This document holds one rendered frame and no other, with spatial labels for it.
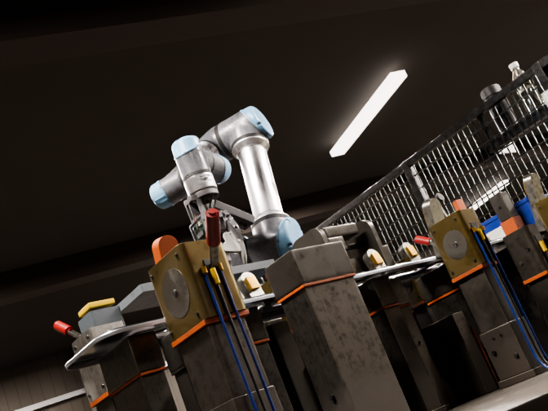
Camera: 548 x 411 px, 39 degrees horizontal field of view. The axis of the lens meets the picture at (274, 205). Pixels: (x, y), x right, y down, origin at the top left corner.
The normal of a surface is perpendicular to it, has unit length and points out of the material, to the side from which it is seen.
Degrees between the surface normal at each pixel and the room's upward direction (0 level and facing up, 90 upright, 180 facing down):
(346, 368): 90
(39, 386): 90
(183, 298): 90
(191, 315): 90
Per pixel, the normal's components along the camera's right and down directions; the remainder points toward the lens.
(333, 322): 0.54, -0.45
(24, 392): 0.29, -0.40
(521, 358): -0.76, 0.11
